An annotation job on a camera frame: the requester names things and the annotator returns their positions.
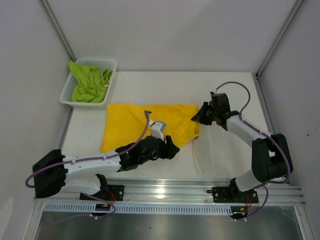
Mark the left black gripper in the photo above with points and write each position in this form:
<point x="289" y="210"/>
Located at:
<point x="169" y="147"/>

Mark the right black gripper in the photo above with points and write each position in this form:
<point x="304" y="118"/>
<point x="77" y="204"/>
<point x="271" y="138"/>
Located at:
<point x="200" y="117"/>

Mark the yellow fabric shorts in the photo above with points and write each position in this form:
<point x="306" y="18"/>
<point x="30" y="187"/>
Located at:
<point x="128" y="123"/>

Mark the green fabric shorts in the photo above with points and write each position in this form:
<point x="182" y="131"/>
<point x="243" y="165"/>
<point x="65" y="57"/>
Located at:
<point x="91" y="85"/>

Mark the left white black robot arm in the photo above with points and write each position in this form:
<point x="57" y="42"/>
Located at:
<point x="55" y="172"/>

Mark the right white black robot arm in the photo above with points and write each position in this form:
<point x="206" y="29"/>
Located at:
<point x="270" y="156"/>

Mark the white plastic mesh basket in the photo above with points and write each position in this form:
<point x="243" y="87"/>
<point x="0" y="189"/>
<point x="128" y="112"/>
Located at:
<point x="102" y="63"/>

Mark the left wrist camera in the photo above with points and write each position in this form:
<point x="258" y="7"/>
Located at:
<point x="157" y="129"/>

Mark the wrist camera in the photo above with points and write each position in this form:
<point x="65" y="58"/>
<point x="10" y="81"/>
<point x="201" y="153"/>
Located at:
<point x="157" y="129"/>
<point x="215" y="92"/>

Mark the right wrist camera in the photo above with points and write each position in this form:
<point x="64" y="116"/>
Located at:
<point x="215" y="92"/>

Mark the aluminium mounting rail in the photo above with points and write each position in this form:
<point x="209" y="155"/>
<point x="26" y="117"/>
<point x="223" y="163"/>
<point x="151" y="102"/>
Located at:
<point x="194" y="192"/>

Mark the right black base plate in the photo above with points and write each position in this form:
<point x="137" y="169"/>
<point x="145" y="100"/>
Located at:
<point x="225" y="193"/>

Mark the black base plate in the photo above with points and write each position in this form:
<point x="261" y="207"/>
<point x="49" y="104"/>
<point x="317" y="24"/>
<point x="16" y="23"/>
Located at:
<point x="225" y="193"/>
<point x="114" y="193"/>

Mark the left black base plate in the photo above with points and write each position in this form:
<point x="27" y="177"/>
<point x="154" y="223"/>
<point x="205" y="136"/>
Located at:
<point x="114" y="193"/>

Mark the white slotted cable duct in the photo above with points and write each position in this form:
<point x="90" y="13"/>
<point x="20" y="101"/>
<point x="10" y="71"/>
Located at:
<point x="130" y="208"/>

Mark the right aluminium corner post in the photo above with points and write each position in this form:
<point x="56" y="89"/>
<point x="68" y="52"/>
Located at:
<point x="284" y="30"/>

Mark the aluminium corner post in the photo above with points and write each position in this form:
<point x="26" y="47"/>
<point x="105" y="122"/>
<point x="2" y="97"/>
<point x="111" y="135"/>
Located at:
<point x="52" y="19"/>
<point x="284" y="30"/>

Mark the left aluminium corner post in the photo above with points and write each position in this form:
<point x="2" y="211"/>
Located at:
<point x="52" y="19"/>

